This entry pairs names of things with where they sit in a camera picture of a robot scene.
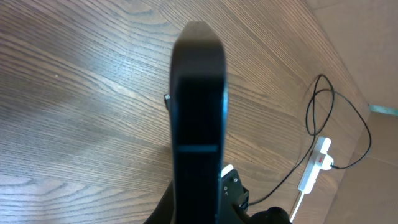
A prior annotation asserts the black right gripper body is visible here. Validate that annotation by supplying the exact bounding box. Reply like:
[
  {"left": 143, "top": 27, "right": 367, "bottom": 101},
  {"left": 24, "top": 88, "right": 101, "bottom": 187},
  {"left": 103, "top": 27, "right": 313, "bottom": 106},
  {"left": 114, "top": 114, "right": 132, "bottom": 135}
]
[{"left": 142, "top": 168, "right": 250, "bottom": 224}]

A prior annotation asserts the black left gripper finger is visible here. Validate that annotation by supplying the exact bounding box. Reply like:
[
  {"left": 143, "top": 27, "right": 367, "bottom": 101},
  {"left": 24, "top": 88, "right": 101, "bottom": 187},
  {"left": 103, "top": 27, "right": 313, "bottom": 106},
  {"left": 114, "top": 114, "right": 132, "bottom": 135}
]
[{"left": 170, "top": 21, "right": 228, "bottom": 223}]

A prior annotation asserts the blue screen Galaxy smartphone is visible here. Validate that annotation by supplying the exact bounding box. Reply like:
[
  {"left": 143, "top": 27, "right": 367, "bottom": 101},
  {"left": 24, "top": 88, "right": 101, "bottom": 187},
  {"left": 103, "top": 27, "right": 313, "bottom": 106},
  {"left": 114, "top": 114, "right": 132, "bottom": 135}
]
[{"left": 222, "top": 86, "right": 228, "bottom": 152}]

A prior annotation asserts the black USB charging cable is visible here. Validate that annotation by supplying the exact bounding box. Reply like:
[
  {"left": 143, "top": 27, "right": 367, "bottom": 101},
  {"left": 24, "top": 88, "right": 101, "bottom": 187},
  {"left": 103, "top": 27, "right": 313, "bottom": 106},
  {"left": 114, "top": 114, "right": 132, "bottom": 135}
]
[{"left": 163, "top": 73, "right": 373, "bottom": 207}]

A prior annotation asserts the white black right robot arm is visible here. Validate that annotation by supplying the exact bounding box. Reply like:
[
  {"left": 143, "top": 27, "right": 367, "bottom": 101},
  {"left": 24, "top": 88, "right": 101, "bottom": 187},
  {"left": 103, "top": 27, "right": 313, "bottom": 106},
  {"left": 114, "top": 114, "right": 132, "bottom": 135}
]
[{"left": 144, "top": 164, "right": 290, "bottom": 224}]

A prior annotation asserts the white charger plug adapter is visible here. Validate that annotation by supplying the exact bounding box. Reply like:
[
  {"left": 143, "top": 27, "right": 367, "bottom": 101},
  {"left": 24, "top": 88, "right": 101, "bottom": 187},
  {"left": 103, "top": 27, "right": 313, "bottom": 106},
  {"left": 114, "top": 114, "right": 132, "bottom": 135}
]
[{"left": 318, "top": 154, "right": 334, "bottom": 170}]

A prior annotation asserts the white power strip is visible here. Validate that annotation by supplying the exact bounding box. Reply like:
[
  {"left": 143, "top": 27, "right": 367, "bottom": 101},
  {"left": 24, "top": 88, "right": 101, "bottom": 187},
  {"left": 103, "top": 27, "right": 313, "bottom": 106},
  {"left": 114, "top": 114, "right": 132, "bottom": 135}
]
[{"left": 298, "top": 136, "right": 331, "bottom": 194}]

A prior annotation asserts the white power strip cord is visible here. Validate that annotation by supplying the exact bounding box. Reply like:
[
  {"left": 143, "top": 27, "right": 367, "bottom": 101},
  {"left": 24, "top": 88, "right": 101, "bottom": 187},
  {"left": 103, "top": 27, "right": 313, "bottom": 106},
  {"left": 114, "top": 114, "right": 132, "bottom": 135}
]
[{"left": 289, "top": 191, "right": 305, "bottom": 223}]

